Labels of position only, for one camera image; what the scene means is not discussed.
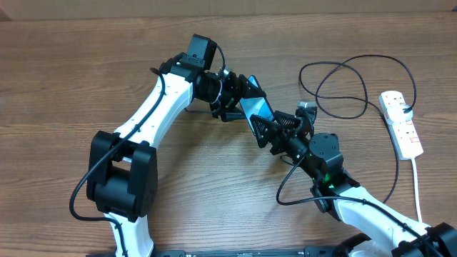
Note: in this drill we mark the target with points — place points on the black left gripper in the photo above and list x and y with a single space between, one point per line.
238 86

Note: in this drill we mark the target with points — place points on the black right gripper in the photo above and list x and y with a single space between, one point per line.
271 130

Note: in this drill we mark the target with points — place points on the Galaxy smartphone with blue screen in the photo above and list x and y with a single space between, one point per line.
258 106

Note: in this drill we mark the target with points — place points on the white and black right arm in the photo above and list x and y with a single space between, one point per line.
382 229

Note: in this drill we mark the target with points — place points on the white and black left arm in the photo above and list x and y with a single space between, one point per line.
122 179

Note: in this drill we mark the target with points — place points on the white charger adapter plug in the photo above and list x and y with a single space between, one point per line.
395 114

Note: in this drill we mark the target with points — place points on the white power strip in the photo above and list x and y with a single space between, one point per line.
405 137

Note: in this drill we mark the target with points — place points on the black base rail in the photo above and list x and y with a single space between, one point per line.
308 251

